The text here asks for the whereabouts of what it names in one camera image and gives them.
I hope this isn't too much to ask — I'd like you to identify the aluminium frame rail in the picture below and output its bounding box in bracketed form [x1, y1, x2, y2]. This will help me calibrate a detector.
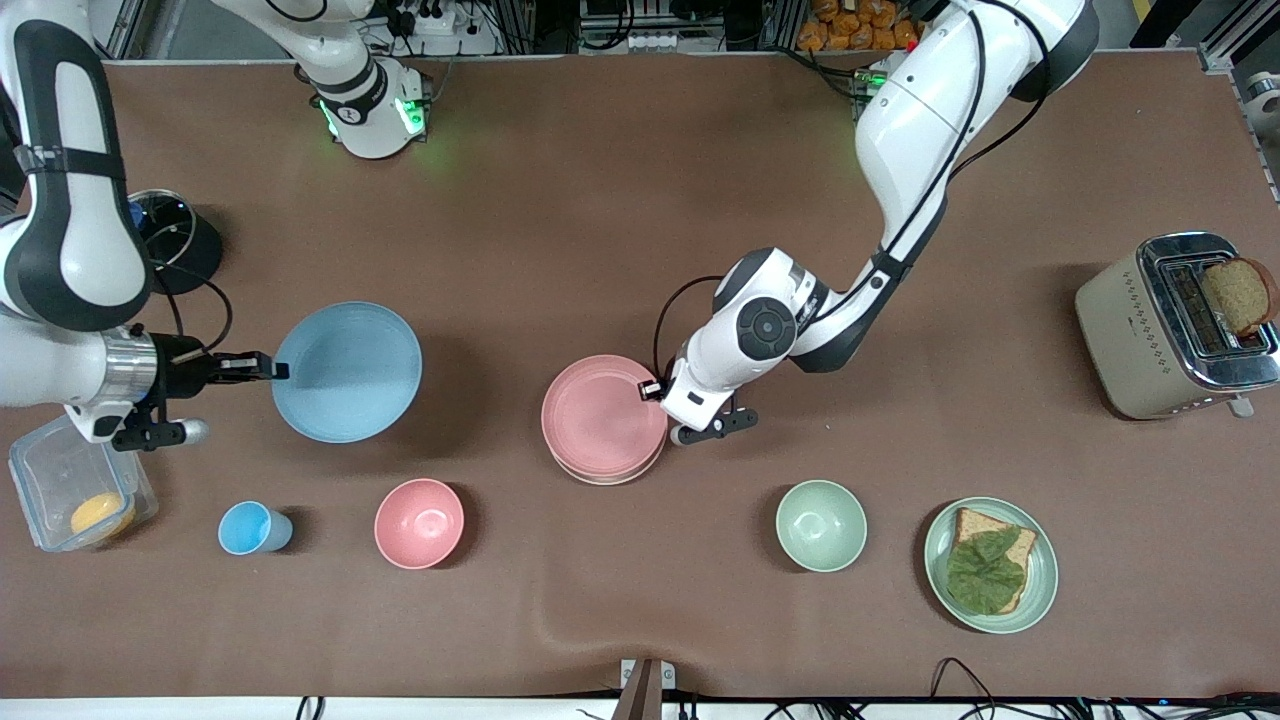
[1195, 0, 1280, 76]

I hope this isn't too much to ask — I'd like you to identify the yellow lemon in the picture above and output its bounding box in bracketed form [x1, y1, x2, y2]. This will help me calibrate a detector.
[70, 492, 136, 539]

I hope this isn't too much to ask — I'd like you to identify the brown bread slice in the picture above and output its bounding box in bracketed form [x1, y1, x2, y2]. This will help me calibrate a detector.
[950, 507, 1038, 614]

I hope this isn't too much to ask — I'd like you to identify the pink bowl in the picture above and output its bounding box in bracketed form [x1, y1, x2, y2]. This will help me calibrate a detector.
[374, 478, 466, 571]

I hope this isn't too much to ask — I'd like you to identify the blue cup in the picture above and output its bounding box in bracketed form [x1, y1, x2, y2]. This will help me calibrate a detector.
[218, 501, 294, 556]

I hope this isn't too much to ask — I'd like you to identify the beige chrome toaster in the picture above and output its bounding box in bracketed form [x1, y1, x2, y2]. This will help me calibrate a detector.
[1075, 232, 1280, 421]

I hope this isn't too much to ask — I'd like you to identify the brown toast slice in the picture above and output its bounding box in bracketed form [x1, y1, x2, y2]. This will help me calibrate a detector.
[1202, 258, 1279, 338]

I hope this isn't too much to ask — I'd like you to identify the metal table clamp bracket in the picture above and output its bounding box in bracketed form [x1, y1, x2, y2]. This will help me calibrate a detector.
[620, 658, 677, 720]

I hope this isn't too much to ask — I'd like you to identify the green lettuce leaf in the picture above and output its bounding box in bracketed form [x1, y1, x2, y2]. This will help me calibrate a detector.
[946, 527, 1027, 614]

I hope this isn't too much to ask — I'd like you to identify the green plate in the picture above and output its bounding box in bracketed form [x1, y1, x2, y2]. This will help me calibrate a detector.
[924, 497, 1059, 635]

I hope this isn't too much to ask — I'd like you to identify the blue shallow plate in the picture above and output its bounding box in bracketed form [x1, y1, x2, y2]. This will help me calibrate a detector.
[272, 302, 423, 444]

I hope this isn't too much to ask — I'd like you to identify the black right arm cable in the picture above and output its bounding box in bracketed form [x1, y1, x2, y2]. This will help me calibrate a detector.
[150, 258, 233, 353]

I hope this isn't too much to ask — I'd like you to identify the green bowl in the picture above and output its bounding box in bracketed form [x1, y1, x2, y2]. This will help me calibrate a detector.
[776, 480, 868, 573]

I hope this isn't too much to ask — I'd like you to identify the bag of orange buns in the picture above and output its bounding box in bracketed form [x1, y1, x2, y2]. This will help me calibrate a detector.
[797, 0, 926, 53]

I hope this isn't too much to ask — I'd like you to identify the black looped floor cable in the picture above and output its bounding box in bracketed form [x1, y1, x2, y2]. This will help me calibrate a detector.
[930, 657, 1013, 720]

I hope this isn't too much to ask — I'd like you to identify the pink shallow plate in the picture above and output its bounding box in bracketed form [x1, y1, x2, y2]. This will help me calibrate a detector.
[541, 355, 669, 479]

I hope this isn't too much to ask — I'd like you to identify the beige shallow plate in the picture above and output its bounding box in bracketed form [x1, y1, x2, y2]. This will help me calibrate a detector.
[548, 440, 667, 487]

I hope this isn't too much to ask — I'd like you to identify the white power strip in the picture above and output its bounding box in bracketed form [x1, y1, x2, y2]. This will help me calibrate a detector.
[395, 0, 471, 37]

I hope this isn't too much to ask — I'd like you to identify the black round object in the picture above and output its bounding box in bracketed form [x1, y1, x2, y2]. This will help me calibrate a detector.
[128, 190, 193, 265]

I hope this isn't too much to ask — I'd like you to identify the black saucepan blue handle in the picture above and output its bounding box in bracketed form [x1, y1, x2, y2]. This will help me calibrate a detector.
[128, 189, 225, 296]

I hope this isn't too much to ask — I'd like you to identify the clear container blue rim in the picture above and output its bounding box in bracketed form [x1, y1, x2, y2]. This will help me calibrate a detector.
[8, 413, 159, 553]

